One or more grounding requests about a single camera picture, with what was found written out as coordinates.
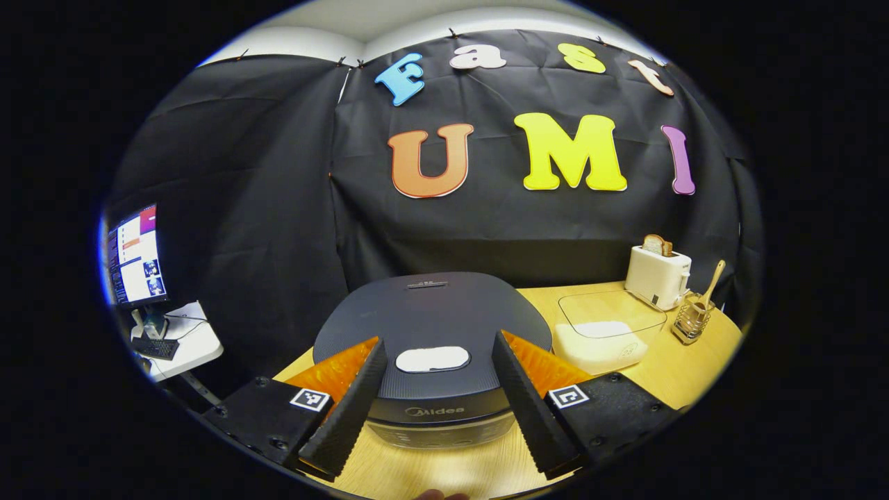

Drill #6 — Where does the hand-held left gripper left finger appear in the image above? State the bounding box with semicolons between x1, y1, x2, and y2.
201;337;388;481

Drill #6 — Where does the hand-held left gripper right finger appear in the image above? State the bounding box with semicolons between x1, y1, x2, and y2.
492;331;681;480

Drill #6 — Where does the white rice cooker button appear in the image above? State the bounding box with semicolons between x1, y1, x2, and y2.
395;346;472;374

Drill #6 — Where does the dark grey rice cooker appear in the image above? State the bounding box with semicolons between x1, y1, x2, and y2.
313;271;553;450

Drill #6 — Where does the clear chopstick holder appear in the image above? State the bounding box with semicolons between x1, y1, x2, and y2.
671;293;714;345

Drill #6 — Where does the wooden spoon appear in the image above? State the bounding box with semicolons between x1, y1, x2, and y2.
697;260;726;313

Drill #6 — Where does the white side table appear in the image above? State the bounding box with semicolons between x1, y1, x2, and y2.
131;301;224;386

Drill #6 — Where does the white toaster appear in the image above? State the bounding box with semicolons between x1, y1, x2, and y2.
624;245;692;311

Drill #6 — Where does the black keyboard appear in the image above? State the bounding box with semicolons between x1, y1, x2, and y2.
132;337;180;361

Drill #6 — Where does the black backdrop cloth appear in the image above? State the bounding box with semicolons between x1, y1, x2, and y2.
108;29;765;379

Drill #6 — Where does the computer monitor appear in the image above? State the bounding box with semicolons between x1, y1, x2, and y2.
104;203;169;308

